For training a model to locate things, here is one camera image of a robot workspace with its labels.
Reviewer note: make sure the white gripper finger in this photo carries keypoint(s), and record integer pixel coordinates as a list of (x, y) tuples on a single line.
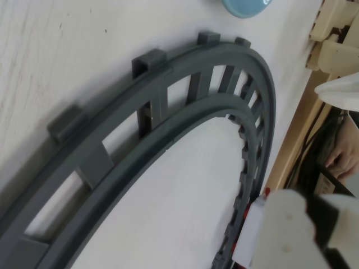
[(346, 232), (283, 229)]

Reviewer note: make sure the blue round dish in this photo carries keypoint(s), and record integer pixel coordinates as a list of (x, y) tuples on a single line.
[(244, 8)]

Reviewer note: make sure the bare person hand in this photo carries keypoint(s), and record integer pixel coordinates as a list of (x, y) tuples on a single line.
[(346, 162)]

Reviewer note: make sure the white toy train car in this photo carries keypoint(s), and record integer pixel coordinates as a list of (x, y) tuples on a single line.
[(251, 235)]

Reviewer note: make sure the gray circular toy train track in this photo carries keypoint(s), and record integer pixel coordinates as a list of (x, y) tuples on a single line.
[(131, 134)]

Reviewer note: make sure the cream wooden furniture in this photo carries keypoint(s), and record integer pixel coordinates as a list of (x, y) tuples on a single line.
[(331, 30)]

